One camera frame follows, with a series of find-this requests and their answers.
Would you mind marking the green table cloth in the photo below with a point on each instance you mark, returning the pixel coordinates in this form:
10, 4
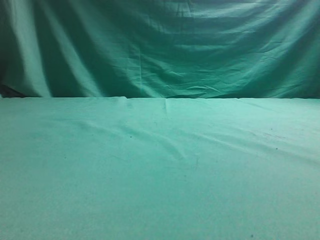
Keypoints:
159, 169

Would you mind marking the green backdrop curtain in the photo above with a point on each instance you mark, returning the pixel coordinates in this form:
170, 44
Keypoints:
160, 48

